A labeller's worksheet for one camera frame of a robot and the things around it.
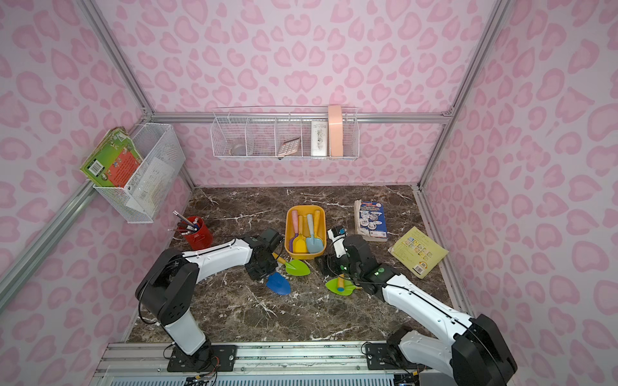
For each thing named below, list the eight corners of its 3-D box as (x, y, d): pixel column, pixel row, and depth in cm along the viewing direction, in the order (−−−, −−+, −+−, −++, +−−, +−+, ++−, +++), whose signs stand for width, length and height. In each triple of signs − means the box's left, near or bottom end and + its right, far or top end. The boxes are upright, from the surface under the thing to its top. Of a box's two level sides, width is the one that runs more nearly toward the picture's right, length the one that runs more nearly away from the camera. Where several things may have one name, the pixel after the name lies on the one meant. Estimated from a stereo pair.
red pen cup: (187, 250, 100) (174, 234, 91) (194, 232, 106) (183, 216, 97) (210, 250, 100) (199, 234, 91) (216, 232, 106) (206, 215, 96)
